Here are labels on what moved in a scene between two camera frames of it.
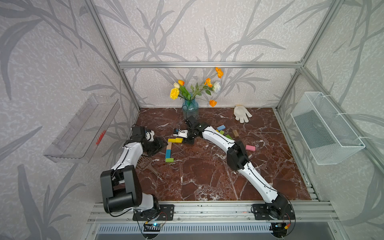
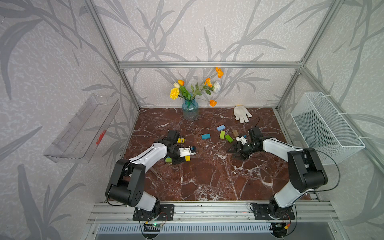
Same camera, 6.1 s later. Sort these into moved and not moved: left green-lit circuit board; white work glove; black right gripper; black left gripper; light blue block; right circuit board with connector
Moved: black left gripper; black right gripper
Not moved: white work glove; right circuit board with connector; left green-lit circuit board; light blue block
